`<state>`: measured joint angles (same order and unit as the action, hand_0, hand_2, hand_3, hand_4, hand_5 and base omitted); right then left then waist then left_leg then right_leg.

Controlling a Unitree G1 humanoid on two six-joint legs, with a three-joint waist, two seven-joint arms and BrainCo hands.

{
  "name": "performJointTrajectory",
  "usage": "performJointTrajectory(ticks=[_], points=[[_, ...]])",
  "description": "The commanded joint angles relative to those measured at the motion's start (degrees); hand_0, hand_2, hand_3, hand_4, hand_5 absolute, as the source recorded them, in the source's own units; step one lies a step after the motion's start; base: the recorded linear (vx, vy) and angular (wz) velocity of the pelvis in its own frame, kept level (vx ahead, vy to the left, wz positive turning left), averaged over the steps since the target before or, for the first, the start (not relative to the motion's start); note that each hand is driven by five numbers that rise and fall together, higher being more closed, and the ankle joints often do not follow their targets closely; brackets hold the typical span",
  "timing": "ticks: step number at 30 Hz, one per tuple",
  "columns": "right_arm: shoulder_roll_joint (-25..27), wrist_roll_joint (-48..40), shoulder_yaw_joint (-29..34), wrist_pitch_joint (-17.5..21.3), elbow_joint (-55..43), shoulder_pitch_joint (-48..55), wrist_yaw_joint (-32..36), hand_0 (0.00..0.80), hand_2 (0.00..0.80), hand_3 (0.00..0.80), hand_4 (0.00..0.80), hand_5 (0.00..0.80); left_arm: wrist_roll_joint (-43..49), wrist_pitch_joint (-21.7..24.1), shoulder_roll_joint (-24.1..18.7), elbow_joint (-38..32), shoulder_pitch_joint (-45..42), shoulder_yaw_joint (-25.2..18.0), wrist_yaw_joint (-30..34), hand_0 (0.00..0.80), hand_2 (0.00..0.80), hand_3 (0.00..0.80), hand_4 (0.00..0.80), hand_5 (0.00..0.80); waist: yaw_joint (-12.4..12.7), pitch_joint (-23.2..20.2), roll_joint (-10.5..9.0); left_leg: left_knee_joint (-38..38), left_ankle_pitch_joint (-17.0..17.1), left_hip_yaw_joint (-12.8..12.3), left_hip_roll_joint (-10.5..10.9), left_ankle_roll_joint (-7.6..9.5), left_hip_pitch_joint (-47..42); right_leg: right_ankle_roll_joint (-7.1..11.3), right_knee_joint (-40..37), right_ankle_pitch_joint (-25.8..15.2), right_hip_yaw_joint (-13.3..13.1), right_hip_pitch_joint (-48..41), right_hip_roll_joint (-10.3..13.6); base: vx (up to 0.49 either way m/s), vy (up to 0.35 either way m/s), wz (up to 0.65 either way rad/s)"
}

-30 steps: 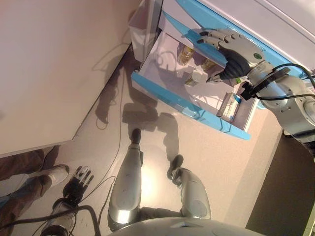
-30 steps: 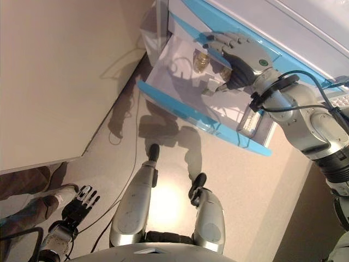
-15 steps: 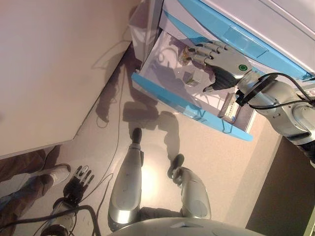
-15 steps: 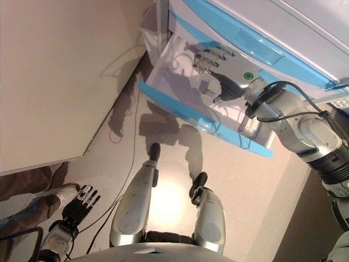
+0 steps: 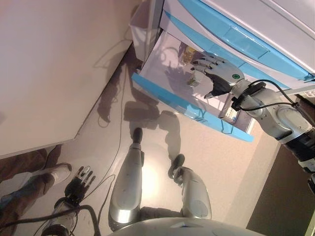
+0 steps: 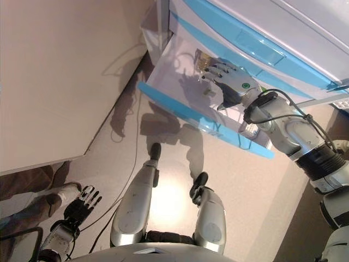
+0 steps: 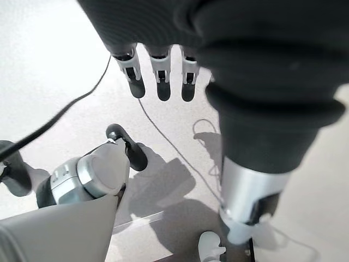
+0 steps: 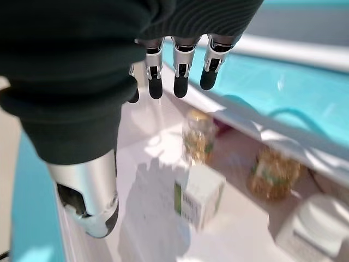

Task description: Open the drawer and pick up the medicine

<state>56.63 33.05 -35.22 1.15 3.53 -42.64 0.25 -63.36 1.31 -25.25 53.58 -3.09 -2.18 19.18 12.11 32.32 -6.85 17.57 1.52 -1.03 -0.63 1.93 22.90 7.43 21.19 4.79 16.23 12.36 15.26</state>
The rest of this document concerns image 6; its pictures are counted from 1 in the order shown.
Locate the thick black cable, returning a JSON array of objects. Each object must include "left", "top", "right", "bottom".
[{"left": 0, "top": 226, "right": 44, "bottom": 262}]

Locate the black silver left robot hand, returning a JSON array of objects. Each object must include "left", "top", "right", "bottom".
[{"left": 63, "top": 184, "right": 103, "bottom": 222}]

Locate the clear plastic side holder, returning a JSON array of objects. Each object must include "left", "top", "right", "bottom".
[{"left": 139, "top": 5, "right": 164, "bottom": 63}]

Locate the grey robot torso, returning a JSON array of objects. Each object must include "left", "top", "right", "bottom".
[{"left": 65, "top": 230, "right": 227, "bottom": 262}]

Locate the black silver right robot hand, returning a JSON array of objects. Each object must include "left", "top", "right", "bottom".
[{"left": 198, "top": 56, "right": 262, "bottom": 111}]

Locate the white medical cart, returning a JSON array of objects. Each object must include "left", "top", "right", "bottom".
[{"left": 140, "top": 0, "right": 349, "bottom": 153}]

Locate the thin grey floor cable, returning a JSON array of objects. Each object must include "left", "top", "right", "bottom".
[{"left": 87, "top": 90, "right": 141, "bottom": 254}]

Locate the white drawer blue handle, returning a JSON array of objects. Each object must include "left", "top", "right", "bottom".
[
  {"left": 170, "top": 10, "right": 311, "bottom": 99},
  {"left": 169, "top": 0, "right": 341, "bottom": 92},
  {"left": 137, "top": 38, "right": 276, "bottom": 160}
]

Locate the silver left robot leg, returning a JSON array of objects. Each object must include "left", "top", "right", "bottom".
[{"left": 110, "top": 142, "right": 162, "bottom": 248}]

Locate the silver robot leg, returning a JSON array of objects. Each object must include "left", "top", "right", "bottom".
[
  {"left": 110, "top": 142, "right": 162, "bottom": 248},
  {"left": 189, "top": 171, "right": 227, "bottom": 256}
]

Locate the silver right robot leg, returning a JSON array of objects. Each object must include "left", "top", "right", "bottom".
[{"left": 189, "top": 171, "right": 227, "bottom": 256}]

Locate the clear ampoule box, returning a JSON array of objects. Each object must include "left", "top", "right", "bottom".
[{"left": 238, "top": 120, "right": 260, "bottom": 137}]

